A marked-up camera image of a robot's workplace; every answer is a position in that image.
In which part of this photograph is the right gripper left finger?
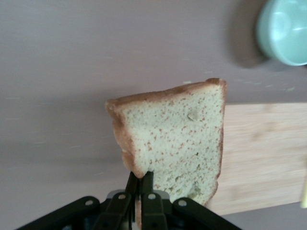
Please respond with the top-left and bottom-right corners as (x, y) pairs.
(14, 171), (139, 230)

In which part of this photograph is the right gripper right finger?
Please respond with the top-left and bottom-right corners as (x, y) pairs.
(140, 171), (242, 230)

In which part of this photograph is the plain bread slice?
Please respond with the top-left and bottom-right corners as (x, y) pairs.
(105, 78), (227, 228)

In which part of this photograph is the wooden cutting board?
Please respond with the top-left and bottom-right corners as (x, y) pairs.
(206, 103), (307, 216)

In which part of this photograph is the yellow plastic fork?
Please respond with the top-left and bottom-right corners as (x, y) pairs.
(299, 176), (307, 209)

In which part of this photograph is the mint green bowl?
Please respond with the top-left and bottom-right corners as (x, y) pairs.
(255, 0), (307, 66)

